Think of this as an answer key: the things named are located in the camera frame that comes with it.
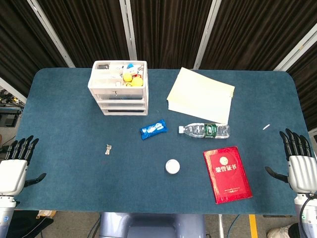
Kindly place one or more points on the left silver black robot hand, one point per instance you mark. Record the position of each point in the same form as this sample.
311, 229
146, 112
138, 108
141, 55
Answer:
11, 176

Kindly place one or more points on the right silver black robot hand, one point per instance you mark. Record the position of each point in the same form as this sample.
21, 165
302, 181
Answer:
303, 171

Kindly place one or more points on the metal keys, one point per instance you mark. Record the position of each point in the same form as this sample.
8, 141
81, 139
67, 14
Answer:
108, 149

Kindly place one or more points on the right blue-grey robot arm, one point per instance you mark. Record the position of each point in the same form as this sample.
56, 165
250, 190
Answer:
309, 215

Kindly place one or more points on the white plastic drawer organizer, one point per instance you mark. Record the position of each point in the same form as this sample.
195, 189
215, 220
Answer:
119, 101

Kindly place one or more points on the black electronics box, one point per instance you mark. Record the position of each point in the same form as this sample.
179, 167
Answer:
8, 119

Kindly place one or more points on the small white stick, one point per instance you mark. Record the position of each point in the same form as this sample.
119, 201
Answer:
266, 127

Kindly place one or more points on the white sneaker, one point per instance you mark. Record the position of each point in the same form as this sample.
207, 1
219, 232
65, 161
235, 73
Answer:
277, 233

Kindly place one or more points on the blue felt table mat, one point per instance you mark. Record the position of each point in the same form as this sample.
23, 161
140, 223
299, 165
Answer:
74, 148

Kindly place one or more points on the red certificate book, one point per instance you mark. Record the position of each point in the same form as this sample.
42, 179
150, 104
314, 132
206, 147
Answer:
227, 176

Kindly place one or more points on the clear green-label water bottle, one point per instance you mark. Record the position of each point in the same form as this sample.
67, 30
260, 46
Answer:
198, 130

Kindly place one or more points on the pale yellow paper notebook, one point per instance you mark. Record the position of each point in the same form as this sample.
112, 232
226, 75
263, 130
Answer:
200, 96

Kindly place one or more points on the round clear paper clip box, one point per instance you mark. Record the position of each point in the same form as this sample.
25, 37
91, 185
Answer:
172, 166

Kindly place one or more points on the blue-grey robot torso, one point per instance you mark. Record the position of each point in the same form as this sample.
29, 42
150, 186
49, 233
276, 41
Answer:
148, 225

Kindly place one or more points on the blue snack packet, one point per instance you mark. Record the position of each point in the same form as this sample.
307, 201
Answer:
153, 129

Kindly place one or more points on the small yellow ball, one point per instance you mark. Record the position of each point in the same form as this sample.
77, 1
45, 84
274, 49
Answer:
127, 77

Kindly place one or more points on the large yellow ball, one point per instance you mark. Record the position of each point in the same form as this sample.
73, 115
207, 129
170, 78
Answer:
137, 82

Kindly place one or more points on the dark pleated curtain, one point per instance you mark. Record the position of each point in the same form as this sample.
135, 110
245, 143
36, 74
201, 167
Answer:
168, 29

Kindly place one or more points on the white metal frame post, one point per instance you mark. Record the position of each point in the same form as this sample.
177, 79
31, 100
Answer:
12, 90
206, 34
54, 37
128, 29
297, 49

